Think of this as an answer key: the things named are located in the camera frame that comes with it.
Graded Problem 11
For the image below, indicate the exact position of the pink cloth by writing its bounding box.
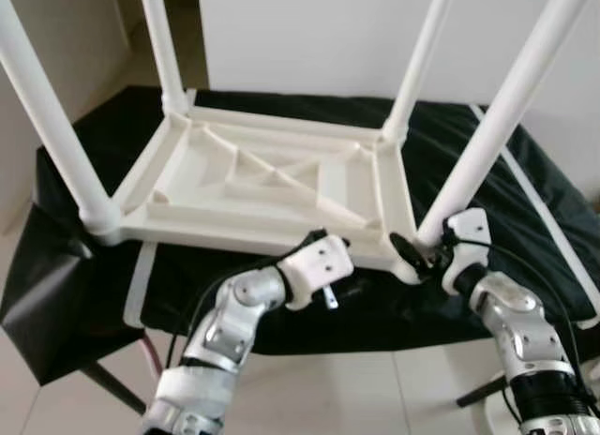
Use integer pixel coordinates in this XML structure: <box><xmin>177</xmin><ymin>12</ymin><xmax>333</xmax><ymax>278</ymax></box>
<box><xmin>139</xmin><ymin>334</ymin><xmax>160</xmax><ymax>370</ymax></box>

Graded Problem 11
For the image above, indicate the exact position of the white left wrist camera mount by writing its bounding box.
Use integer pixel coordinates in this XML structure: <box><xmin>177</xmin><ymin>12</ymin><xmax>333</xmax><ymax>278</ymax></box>
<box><xmin>279</xmin><ymin>231</ymin><xmax>355</xmax><ymax>312</ymax></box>

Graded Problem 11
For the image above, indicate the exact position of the white plastic table leg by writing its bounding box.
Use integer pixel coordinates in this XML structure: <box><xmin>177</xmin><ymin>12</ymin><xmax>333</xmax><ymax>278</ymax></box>
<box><xmin>139</xmin><ymin>0</ymin><xmax>193</xmax><ymax>117</ymax></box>
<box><xmin>412</xmin><ymin>0</ymin><xmax>596</xmax><ymax>253</ymax></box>
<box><xmin>0</xmin><ymin>0</ymin><xmax>123</xmax><ymax>247</ymax></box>
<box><xmin>380</xmin><ymin>0</ymin><xmax>458</xmax><ymax>150</ymax></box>

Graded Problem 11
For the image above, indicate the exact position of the black metal stand leg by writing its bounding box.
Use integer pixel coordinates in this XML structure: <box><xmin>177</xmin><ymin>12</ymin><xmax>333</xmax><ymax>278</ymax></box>
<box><xmin>80</xmin><ymin>360</ymin><xmax>146</xmax><ymax>415</ymax></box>
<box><xmin>457</xmin><ymin>374</ymin><xmax>512</xmax><ymax>408</ymax></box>

